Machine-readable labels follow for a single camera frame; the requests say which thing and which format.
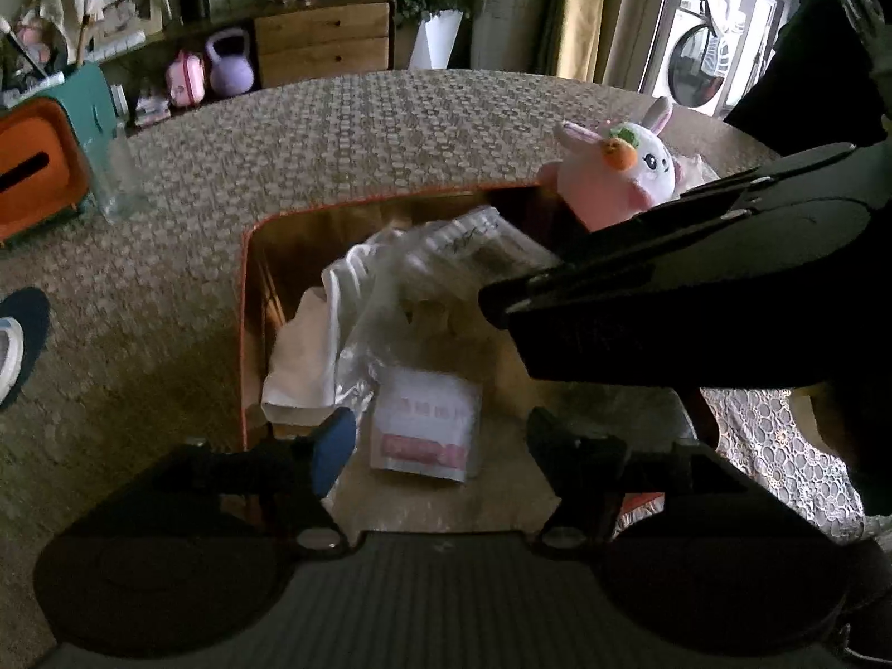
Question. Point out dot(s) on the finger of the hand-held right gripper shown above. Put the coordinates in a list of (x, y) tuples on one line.
[(697, 188), (627, 306)]

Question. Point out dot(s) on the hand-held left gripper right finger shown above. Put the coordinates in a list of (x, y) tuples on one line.
[(568, 453)]

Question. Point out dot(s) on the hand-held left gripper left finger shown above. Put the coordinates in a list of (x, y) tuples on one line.
[(334, 446)]

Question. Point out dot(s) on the white bunny plush toy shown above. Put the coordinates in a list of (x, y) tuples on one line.
[(613, 174)]

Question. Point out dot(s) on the white plastic bag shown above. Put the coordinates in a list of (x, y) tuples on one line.
[(306, 355)]

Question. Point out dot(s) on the white pink label packet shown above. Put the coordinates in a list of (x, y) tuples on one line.
[(425, 418)]

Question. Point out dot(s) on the orange storage box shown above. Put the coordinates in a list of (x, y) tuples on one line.
[(279, 258)]

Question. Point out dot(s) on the crinkled clear plastic bag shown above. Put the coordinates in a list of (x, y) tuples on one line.
[(432, 251)]

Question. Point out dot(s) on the white washing machine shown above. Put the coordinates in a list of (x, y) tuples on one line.
[(697, 63)]

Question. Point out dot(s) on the white lace cloth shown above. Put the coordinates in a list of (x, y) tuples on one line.
[(766, 446)]

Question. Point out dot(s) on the yellow curtain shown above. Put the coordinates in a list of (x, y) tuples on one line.
[(582, 7)]

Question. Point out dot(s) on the covered tower air conditioner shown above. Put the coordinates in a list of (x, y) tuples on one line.
[(509, 0)]

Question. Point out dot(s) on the white faceted planter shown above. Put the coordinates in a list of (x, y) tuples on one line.
[(437, 38)]

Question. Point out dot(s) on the blue and white object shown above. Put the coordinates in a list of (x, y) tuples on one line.
[(21, 334)]

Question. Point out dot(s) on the clear drinking glass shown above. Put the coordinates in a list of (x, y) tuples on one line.
[(118, 181)]

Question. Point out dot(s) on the small pink toy set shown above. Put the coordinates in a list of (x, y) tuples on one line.
[(152, 104)]

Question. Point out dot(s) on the purple kettlebell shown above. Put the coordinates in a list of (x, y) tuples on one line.
[(230, 66)]

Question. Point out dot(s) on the pink toy case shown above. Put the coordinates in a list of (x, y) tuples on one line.
[(187, 80)]

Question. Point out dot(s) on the wooden drawer cabinet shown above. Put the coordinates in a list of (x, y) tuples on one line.
[(320, 42)]

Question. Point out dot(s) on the orange teal tissue box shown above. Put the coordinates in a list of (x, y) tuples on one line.
[(35, 146)]

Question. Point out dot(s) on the white keyboard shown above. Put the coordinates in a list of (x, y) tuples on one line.
[(118, 45)]

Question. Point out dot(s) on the pink doll figure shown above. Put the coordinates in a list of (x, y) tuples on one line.
[(31, 35)]

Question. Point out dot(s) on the white photo frame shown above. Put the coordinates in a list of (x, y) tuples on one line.
[(125, 10)]

